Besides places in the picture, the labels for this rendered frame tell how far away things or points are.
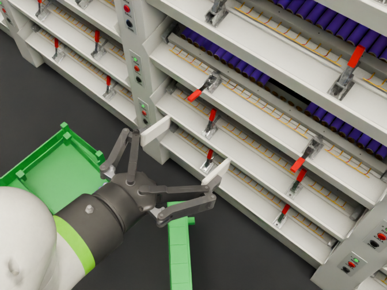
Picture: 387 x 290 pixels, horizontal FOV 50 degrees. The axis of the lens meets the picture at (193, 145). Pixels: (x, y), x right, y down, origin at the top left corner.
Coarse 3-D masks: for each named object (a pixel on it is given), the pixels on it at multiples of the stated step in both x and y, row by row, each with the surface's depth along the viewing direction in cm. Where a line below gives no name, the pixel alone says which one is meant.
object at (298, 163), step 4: (308, 148) 84; (312, 148) 84; (308, 152) 84; (304, 156) 83; (308, 156) 84; (300, 160) 82; (304, 160) 83; (296, 164) 82; (300, 164) 82; (292, 168) 81; (296, 168) 81
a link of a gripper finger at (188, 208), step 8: (192, 200) 64; (200, 200) 64; (208, 200) 64; (168, 208) 62; (176, 208) 62; (184, 208) 63; (192, 208) 64; (200, 208) 65; (208, 208) 66; (160, 216) 61; (168, 216) 62; (176, 216) 63; (184, 216) 64
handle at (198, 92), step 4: (208, 80) 93; (204, 84) 93; (208, 84) 93; (200, 88) 93; (204, 88) 93; (196, 92) 92; (200, 92) 92; (192, 96) 91; (196, 96) 91; (188, 100) 91; (192, 100) 91
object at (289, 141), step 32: (160, 32) 100; (160, 64) 101; (224, 96) 94; (288, 96) 91; (256, 128) 91; (288, 128) 89; (320, 160) 85; (384, 160) 83; (352, 192) 83; (384, 192) 78
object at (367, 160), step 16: (192, 48) 97; (192, 64) 98; (208, 64) 96; (224, 64) 94; (240, 80) 92; (256, 96) 92; (272, 96) 89; (272, 112) 90; (288, 112) 88; (320, 128) 85; (336, 144) 84; (352, 144) 83; (368, 160) 81; (368, 176) 82
